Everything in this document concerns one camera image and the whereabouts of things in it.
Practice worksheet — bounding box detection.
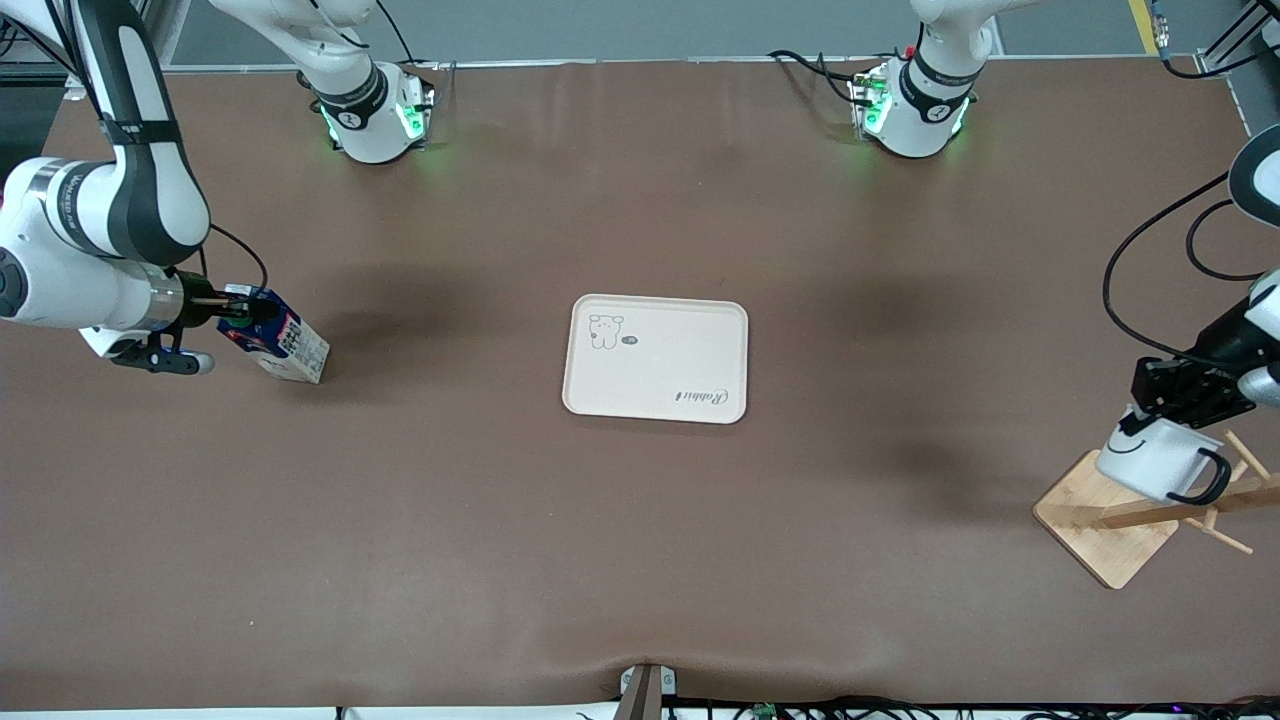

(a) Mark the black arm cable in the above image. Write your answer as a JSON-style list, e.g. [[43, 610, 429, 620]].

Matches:
[[204, 224, 270, 293], [1102, 170, 1269, 369]]

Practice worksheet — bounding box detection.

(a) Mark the blue milk carton green cap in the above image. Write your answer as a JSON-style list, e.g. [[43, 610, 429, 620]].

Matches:
[[216, 284, 331, 385]]

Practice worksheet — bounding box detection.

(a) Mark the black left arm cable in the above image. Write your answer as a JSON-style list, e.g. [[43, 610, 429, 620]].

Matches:
[[1102, 170, 1269, 369]]

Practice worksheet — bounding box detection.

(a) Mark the cream tray with bear print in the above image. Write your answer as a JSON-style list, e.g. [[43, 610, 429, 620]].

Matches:
[[562, 294, 750, 425]]

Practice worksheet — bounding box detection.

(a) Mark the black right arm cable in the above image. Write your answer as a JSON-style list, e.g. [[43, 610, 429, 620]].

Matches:
[[204, 224, 270, 293]]

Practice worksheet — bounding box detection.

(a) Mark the left arm base cable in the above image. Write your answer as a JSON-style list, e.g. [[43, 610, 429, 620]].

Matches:
[[767, 49, 873, 107]]

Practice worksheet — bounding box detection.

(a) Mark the wooden mug stand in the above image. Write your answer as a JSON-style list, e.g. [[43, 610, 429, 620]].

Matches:
[[1033, 430, 1280, 591]]

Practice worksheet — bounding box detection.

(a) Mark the white smiley mug black handle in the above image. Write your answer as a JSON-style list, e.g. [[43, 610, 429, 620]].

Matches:
[[1095, 405, 1234, 507]]

